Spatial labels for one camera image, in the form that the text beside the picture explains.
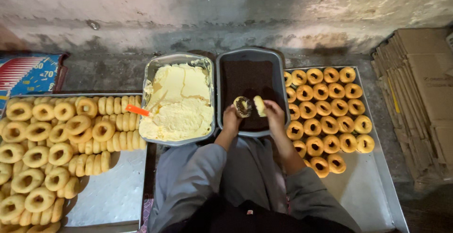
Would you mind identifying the cream covered doughnut half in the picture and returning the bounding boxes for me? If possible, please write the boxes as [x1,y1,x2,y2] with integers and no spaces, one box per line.
[253,95,267,118]

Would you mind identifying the pile of plain doughnuts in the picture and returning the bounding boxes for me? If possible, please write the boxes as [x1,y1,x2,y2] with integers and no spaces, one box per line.
[0,95,147,233]

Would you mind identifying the person's left hand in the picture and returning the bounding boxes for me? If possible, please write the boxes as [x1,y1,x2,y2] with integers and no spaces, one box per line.
[222,104,243,135]

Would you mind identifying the large metal tray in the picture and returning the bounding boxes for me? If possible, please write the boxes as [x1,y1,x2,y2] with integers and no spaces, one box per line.
[283,65,410,233]
[0,93,157,233]

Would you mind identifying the stack of flat cardboard boxes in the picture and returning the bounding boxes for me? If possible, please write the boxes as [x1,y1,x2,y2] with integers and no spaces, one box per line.
[370,28,453,192]

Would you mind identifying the rows of filled doughnuts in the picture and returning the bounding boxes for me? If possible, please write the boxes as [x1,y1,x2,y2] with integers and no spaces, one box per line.
[283,67,375,178]

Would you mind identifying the metal pan of chocolate sprinkles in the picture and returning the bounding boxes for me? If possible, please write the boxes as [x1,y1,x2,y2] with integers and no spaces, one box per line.
[215,47,291,138]

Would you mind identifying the metal pan of yellow buttercream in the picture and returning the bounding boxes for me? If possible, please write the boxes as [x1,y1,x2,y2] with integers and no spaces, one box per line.
[139,52,216,147]

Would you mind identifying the person's right hand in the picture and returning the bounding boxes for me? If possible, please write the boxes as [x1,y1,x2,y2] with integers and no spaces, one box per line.
[263,100,286,131]

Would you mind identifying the chocolate sprinkled doughnut half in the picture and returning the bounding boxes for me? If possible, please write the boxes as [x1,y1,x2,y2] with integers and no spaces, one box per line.
[233,96,253,118]

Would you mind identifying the orange handled spatula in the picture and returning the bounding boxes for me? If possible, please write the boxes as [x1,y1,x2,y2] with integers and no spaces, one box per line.
[125,104,153,117]

